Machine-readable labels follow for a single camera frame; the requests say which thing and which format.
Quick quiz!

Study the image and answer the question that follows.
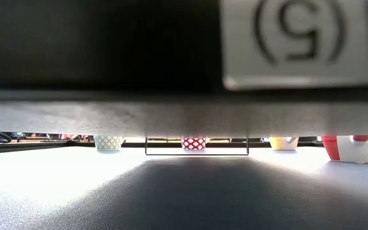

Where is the red white striped mug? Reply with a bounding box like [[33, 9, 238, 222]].
[[321, 134, 368, 164]]

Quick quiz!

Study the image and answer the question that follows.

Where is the red white lattice mug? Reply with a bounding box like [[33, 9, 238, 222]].
[[180, 137, 210, 151]]

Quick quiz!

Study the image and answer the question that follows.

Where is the green white patterned mug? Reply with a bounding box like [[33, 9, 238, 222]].
[[94, 135, 126, 151]]

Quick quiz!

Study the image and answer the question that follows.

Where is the yellow mug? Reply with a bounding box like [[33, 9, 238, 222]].
[[269, 136, 300, 151]]

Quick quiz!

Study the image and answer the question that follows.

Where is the grey board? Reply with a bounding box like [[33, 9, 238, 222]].
[[0, 89, 368, 139]]

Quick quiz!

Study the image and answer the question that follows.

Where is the black panel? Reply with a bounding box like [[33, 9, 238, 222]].
[[0, 0, 225, 92]]

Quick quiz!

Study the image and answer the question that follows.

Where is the white label with digits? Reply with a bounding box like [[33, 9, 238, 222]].
[[218, 0, 368, 91]]

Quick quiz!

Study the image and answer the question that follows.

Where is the black wire rack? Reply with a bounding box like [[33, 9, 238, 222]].
[[144, 134, 250, 157]]

